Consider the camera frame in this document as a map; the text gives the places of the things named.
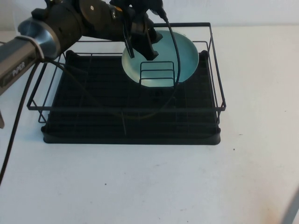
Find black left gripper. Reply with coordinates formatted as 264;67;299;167
121;6;163;62

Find teal round plate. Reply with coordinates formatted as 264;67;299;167
121;30;200;89

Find black plastic drain tray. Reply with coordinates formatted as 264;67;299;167
41;50;222;146

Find thin black camera cable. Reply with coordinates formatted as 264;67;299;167
55;4;181;120

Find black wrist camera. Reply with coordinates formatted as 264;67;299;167
130;0;164;14

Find white cable tie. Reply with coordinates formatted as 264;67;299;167
16;35;45;59

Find black wire dish rack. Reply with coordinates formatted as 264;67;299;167
27;22;228;125

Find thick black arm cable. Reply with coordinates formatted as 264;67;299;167
0;61;40;186

